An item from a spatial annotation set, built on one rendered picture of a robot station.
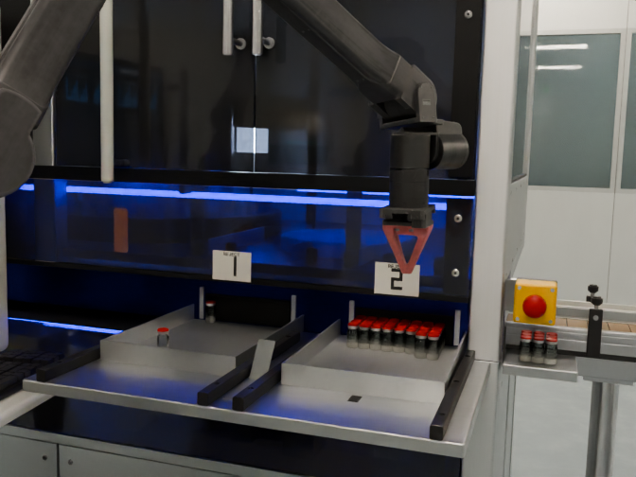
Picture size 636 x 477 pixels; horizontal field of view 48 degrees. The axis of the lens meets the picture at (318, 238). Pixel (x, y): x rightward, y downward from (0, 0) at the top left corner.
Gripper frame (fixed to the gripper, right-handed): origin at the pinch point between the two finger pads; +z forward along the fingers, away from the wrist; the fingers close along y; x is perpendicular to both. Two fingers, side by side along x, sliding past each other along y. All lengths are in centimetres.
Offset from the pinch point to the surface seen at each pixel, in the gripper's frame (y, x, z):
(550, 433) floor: 229, -25, 116
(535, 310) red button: 23.2, -18.2, 10.4
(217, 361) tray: 0.7, 31.5, 17.9
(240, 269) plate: 26.9, 38.9, 7.4
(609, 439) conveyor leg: 41, -33, 39
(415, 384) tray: 0.6, -1.7, 18.0
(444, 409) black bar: -6.8, -7.1, 18.4
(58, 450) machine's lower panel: 27, 85, 53
